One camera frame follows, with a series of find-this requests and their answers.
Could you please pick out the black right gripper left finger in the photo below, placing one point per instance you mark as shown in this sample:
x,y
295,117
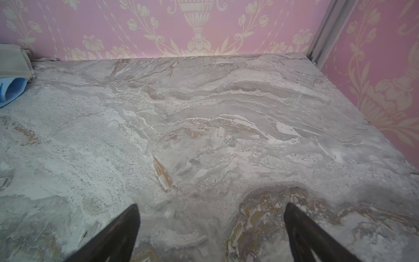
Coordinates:
x,y
115,243

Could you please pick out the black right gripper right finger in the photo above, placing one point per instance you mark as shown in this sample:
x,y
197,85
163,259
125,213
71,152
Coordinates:
x,y
308,240

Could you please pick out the light blue shirt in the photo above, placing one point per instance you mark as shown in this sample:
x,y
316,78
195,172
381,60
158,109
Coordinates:
x,y
11,88

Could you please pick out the grey crumpled cloth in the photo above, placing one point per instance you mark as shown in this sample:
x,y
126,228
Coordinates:
x,y
15,62

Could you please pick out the aluminium corner post right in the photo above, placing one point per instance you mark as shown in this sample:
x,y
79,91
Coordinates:
x,y
332,24

